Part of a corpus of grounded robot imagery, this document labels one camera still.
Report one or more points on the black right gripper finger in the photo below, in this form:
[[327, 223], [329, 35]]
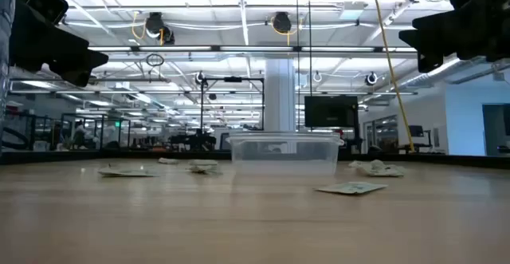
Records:
[[432, 32], [432, 60]]

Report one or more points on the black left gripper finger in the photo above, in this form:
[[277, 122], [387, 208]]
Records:
[[85, 52], [77, 74]]

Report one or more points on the small banknote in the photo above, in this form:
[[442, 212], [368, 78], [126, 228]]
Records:
[[168, 161]]

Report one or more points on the black background workstation frames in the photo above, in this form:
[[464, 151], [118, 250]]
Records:
[[101, 132]]

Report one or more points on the dark blue door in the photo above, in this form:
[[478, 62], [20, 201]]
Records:
[[496, 130]]

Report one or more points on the black hanging monitor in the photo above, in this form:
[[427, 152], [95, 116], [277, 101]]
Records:
[[330, 111]]

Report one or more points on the white building column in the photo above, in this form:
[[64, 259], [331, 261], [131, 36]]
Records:
[[279, 96]]

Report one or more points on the long ceiling light strip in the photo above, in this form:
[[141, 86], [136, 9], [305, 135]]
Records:
[[255, 48]]

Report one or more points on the clear plastic bin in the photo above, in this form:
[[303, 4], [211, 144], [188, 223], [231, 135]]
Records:
[[285, 158]]

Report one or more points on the black aluminium table frame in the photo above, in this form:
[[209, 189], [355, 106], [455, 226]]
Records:
[[119, 157]]

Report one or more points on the black background rig frame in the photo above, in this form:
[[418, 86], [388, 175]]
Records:
[[202, 108]]

